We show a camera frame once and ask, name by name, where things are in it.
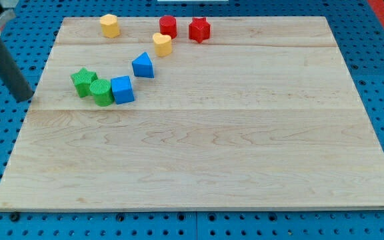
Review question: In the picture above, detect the yellow hexagon block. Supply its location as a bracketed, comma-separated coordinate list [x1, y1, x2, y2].
[100, 14, 121, 38]

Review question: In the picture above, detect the blue triangle block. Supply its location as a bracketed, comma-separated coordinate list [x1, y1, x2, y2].
[132, 52, 154, 78]

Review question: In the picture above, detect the light wooden board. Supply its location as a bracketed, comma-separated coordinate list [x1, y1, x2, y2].
[0, 17, 384, 213]

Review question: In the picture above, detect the blue cube block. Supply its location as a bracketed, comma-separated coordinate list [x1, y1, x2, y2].
[111, 75, 135, 105]

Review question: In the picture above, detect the yellow heart block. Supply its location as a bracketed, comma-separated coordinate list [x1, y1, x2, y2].
[152, 33, 172, 57]

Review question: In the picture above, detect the red star block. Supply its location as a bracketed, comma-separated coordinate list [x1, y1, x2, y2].
[189, 17, 211, 43]

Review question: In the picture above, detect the green cylinder block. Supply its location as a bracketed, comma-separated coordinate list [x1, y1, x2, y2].
[89, 79, 114, 107]

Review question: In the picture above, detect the red cylinder block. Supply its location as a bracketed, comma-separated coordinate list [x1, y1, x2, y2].
[159, 15, 177, 39]

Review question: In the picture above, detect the green star block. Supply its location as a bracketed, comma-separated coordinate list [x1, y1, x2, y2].
[71, 67, 98, 98]

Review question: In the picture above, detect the dark grey pointer rod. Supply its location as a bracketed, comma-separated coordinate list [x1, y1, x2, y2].
[0, 39, 34, 102]

